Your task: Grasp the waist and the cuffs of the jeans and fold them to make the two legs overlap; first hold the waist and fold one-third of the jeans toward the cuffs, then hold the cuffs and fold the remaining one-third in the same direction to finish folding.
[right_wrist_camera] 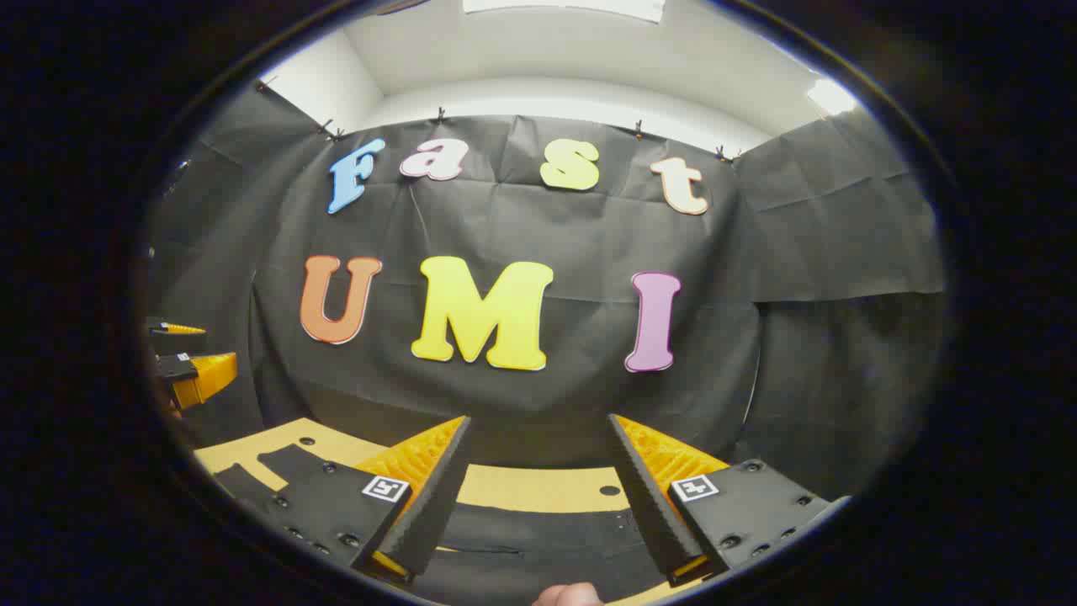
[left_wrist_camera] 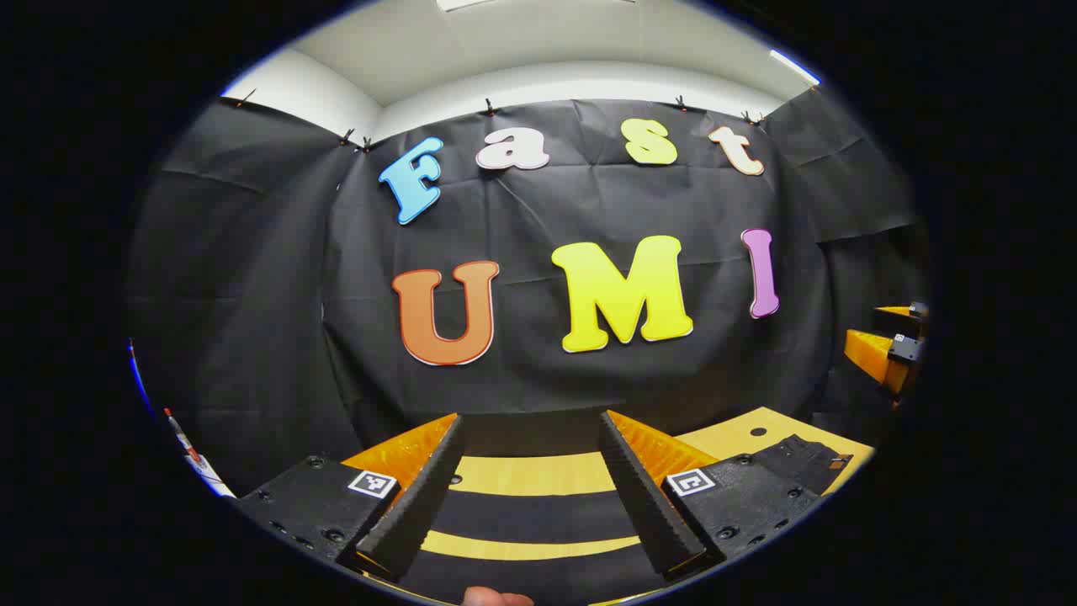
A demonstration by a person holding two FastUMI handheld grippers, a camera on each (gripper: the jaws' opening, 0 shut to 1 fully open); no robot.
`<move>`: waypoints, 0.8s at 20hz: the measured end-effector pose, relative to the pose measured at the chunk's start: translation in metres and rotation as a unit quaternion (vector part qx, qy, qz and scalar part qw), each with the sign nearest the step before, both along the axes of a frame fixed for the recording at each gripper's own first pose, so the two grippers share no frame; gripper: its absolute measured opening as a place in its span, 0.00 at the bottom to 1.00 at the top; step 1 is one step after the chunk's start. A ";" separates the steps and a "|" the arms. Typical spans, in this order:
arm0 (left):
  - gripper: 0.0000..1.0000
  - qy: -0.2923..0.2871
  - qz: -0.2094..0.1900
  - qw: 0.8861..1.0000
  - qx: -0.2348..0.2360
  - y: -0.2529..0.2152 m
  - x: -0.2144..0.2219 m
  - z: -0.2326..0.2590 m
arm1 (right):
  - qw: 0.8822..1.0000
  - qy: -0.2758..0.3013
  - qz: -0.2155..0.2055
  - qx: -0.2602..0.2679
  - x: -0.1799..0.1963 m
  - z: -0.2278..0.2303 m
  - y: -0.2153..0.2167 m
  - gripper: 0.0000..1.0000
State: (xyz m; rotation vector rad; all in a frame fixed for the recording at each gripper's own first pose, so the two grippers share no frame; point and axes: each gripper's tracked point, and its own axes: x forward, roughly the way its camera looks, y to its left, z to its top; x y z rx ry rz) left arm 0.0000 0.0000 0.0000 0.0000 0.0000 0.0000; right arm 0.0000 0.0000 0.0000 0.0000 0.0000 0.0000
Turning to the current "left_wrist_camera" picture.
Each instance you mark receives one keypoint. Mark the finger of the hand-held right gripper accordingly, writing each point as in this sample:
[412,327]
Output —
[871,352]
[904,311]

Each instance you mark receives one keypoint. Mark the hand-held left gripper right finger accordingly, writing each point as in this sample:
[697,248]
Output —
[644,505]

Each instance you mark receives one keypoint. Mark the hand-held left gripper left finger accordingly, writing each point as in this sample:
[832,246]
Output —
[421,505]

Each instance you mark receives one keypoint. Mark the black jeans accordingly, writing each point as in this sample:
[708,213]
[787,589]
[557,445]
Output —
[538,515]

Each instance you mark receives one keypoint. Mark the black backdrop cloth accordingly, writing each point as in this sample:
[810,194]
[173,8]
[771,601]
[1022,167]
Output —
[538,210]

